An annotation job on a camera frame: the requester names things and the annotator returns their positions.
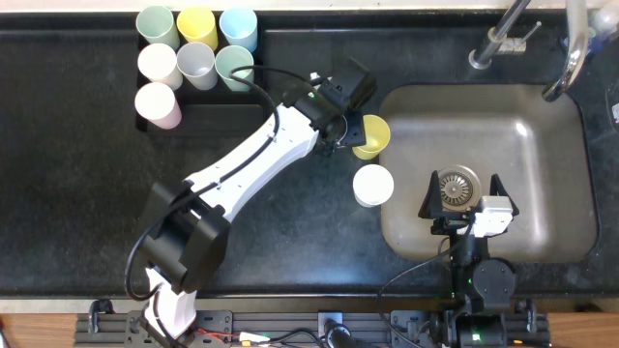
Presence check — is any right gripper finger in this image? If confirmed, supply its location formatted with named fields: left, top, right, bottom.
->
left=346, top=113, right=368, bottom=148
left=488, top=173, right=521, bottom=217
left=418, top=169, right=444, bottom=220

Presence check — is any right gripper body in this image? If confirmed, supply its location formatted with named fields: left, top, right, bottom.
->
left=429, top=212, right=478, bottom=238

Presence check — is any yellow cup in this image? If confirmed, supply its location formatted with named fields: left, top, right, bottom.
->
left=351, top=114, right=392, bottom=161
left=175, top=5, right=220, bottom=52

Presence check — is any white cup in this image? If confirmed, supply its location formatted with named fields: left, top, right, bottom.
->
left=136, top=42, right=185, bottom=92
left=352, top=163, right=396, bottom=209

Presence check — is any pink cup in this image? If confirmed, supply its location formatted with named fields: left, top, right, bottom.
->
left=133, top=81, right=184, bottom=131

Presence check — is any steel sink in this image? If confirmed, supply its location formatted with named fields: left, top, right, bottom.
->
left=378, top=84, right=601, bottom=265

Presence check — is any black tray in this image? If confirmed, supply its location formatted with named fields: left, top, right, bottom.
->
left=134, top=7, right=267, bottom=137

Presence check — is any green cup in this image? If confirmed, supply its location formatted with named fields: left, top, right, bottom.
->
left=134, top=4, right=181, bottom=51
left=214, top=44, right=255, bottom=93

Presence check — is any steel tap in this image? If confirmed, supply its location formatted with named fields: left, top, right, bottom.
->
left=467, top=0, right=591, bottom=103

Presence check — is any blue cup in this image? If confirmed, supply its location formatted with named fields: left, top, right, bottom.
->
left=218, top=6, right=259, bottom=53

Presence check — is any grey cup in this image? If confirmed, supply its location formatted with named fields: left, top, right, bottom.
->
left=175, top=41, right=220, bottom=92

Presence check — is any blue soap bottle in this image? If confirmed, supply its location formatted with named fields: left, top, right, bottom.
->
left=561, top=0, right=619, bottom=55

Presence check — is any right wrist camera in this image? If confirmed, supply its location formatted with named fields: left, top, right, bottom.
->
left=470, top=194, right=515, bottom=240

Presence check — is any mounting rail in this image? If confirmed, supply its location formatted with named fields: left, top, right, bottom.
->
left=74, top=298, right=552, bottom=348

